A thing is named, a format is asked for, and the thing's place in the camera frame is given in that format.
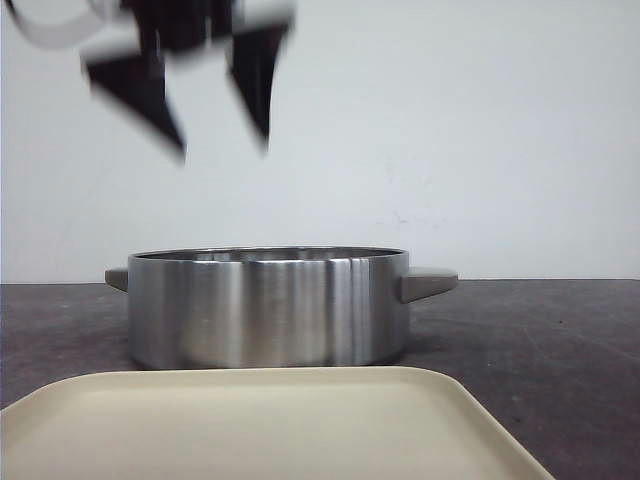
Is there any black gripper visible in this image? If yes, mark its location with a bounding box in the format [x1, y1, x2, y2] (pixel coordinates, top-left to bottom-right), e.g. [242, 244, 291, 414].
[82, 1, 293, 164]

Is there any stainless steel steamer pot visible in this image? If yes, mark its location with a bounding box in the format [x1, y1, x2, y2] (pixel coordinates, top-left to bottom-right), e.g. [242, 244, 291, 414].
[105, 246, 458, 370]

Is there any cream plastic tray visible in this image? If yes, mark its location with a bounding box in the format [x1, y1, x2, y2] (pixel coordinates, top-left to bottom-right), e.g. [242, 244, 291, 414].
[1, 367, 548, 479]

